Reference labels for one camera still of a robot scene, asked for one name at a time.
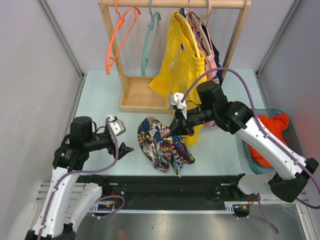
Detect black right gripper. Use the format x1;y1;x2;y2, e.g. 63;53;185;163
165;105;216;137

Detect comic print shorts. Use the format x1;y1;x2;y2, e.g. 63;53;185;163
137;116;196;178

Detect teal plastic hanger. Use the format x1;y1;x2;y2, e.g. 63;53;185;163
140;0;162;77

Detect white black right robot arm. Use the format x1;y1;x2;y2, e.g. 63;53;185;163
168;81;319;203

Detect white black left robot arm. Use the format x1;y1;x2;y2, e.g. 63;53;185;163
25;115;134;240

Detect yellow shorts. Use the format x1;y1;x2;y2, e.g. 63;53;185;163
148;10;208;148

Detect pink floral shorts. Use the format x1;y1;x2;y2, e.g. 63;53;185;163
178;7;223;128

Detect beige hanger with metal hook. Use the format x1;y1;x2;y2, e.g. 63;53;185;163
186;0;213;56

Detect orange plastic hanger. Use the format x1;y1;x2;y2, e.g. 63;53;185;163
105;0;142;76

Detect beige wooden hanger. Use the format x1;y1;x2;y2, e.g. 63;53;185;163
176;12;201;58

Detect wooden clothes rack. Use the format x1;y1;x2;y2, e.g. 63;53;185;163
98;0;251;114

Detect teal plastic basket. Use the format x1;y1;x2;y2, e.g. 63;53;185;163
236;109;303;174

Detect orange garment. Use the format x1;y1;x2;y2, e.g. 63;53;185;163
248;113;290;169

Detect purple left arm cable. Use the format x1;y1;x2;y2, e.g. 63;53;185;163
37;117;121;240

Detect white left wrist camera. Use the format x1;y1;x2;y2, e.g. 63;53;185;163
105;114;126;136

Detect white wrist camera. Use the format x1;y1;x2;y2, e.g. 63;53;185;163
105;114;126;136
168;92;187;119

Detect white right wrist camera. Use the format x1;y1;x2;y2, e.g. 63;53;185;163
168;92;187;119

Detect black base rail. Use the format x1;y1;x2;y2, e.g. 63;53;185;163
77;174;254;211

